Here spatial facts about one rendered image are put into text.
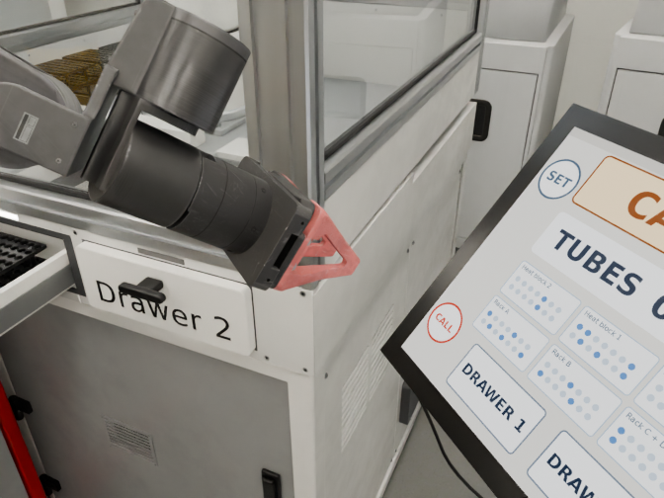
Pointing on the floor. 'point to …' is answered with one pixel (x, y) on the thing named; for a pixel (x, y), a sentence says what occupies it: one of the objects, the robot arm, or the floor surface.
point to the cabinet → (219, 397)
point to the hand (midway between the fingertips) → (338, 254)
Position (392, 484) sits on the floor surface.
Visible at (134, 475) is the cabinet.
